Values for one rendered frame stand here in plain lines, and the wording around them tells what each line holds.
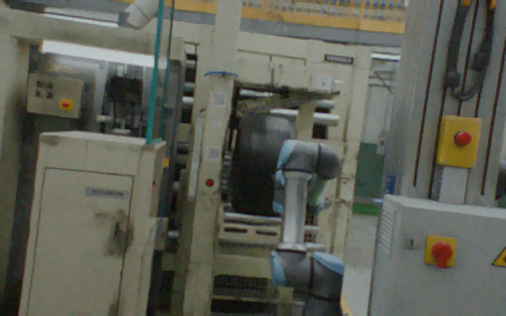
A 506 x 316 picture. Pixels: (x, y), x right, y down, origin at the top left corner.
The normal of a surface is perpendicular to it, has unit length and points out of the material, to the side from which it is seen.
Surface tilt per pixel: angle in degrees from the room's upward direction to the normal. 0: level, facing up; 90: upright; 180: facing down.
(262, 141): 61
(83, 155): 90
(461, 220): 90
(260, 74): 90
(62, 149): 90
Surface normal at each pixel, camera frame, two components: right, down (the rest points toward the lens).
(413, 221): -0.03, 0.05
